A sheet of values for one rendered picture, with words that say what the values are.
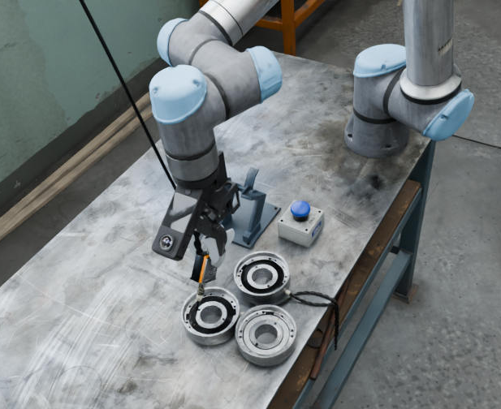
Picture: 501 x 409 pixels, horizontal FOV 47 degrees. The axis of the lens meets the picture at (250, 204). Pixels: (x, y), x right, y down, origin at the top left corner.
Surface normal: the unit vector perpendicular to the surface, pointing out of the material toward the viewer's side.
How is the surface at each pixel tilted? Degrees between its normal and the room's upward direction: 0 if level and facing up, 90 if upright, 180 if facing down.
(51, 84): 90
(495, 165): 0
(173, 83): 0
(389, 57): 7
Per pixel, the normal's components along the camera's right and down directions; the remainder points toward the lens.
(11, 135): 0.85, 0.32
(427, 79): -0.23, 0.81
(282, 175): -0.10, -0.70
